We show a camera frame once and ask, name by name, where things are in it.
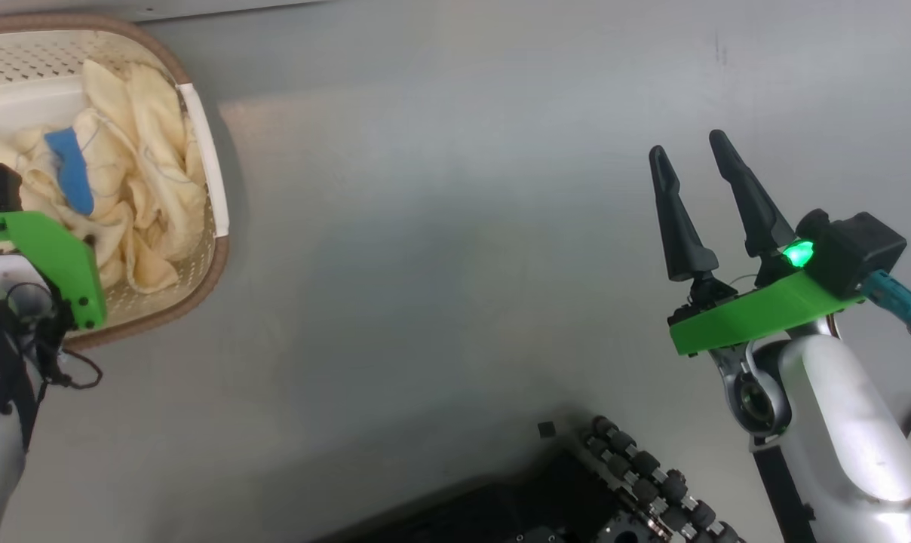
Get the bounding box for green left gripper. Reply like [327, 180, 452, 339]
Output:
[0, 211, 108, 331]

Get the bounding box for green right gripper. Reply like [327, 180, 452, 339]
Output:
[649, 129, 865, 357]

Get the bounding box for small blue cloth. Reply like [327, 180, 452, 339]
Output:
[44, 127, 96, 217]

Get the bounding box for cream ribbed garment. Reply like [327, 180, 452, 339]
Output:
[75, 59, 209, 295]

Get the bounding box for cream perforated laundry basket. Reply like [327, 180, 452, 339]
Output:
[0, 13, 231, 351]

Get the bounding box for white front-load washing machine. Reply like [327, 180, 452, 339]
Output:
[0, 0, 328, 22]

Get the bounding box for thin black left gripper cable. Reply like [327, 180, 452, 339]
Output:
[41, 332, 103, 391]

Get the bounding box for teal connector right camera cable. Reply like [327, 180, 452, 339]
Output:
[861, 270, 911, 342]

